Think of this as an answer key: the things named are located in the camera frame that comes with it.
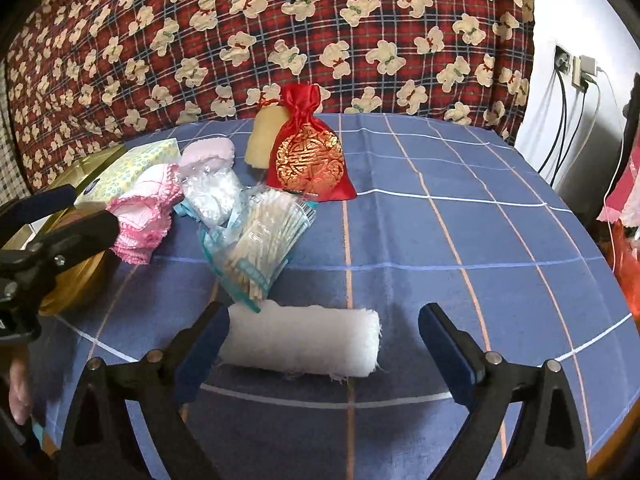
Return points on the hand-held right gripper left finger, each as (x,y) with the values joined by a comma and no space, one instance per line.
(205,355)

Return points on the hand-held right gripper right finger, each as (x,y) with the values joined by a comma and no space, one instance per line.
(445,345)

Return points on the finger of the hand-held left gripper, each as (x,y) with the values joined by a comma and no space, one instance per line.
(80,232)
(47,199)

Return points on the gold tin box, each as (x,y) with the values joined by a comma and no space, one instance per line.
(75,285)

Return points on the pink lace cloth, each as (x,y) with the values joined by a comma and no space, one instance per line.
(145,215)

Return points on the patterned tissue box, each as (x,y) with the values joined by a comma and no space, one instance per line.
(130,162)

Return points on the white towel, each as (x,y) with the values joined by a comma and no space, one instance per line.
(300,337)

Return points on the person's left hand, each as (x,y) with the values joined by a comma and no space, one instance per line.
(20,390)

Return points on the green checked cloth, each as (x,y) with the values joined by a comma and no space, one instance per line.
(10,160)

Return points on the blue checked bed sheet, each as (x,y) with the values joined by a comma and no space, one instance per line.
(450,235)

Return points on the cotton swabs packet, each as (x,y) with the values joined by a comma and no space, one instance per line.
(260,240)

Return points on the clear bag of cotton pads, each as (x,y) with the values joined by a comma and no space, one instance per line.
(210,195)

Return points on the pale pink fluffy pad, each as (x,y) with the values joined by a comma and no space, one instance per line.
(207,152)

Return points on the red plastic bag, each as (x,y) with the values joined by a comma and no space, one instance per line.
(629,270)

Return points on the yellow sponge block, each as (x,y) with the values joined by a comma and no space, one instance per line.
(262,140)

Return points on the pink patterned cloth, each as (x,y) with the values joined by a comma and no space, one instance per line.
(625,185)

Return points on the black upright object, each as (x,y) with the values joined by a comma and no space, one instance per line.
(634,120)

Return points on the red plaid bear-print blanket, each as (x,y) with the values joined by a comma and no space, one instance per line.
(300,35)

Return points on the wall outlet with chargers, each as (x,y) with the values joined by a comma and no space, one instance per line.
(584,72)

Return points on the wall power outlet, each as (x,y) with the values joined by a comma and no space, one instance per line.
(564,59)

